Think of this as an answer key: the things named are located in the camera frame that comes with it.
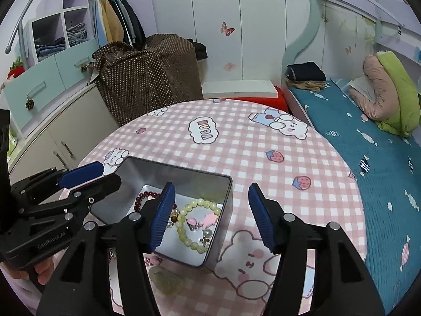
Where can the white board on stool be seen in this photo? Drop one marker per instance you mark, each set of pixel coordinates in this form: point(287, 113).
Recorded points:
point(239, 89)

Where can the brown dotted fabric cover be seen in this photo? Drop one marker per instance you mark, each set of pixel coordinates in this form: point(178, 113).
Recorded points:
point(134, 82)

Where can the hanging clothes row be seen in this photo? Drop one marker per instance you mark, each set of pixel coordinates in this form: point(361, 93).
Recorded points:
point(115, 20)

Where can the green blanket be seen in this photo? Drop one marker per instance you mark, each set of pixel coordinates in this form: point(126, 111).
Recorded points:
point(404, 121)

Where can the person's left hand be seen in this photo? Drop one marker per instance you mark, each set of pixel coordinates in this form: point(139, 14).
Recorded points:
point(44, 271)

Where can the teal bunk bed frame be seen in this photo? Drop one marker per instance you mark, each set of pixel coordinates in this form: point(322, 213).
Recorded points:
point(338, 34)

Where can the pink pillow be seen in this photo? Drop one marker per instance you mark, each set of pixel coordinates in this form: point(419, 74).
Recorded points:
point(374, 92)

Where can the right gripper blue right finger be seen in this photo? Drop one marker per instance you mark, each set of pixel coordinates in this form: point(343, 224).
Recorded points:
point(286, 235)

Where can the white wardrobe doors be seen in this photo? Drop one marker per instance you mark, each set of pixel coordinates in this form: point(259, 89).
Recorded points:
point(244, 39)

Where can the folded tan clothes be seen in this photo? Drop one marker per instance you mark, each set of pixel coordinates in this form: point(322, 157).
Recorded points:
point(313, 86)

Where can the pink checkered bear tablecloth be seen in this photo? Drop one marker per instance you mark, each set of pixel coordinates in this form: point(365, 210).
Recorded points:
point(302, 171)

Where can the pale green jade pendant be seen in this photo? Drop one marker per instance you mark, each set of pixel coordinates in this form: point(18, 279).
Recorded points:
point(165, 281)

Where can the teal candy print bedsheet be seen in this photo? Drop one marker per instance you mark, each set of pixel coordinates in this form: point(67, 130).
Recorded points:
point(387, 168)

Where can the beige lower cabinet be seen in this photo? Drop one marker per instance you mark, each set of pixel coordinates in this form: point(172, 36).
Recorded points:
point(65, 137)

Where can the lilac open shelf unit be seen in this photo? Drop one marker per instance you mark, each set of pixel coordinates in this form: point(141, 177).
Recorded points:
point(48, 20)

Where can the teal drawer cabinet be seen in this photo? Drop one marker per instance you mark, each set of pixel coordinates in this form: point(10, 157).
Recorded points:
point(33, 90)

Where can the grey metal handrail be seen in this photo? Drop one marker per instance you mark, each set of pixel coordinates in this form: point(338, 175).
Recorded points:
point(12, 21)

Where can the folded black clothes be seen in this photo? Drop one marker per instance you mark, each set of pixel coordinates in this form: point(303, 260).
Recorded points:
point(308, 71)

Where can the black garment behind cover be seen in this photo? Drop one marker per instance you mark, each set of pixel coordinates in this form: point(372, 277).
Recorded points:
point(200, 50)

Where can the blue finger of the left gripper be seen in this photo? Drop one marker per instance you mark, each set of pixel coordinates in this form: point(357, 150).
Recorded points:
point(82, 173)
point(80, 199)

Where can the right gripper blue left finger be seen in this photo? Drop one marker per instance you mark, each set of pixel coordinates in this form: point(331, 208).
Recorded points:
point(137, 234)

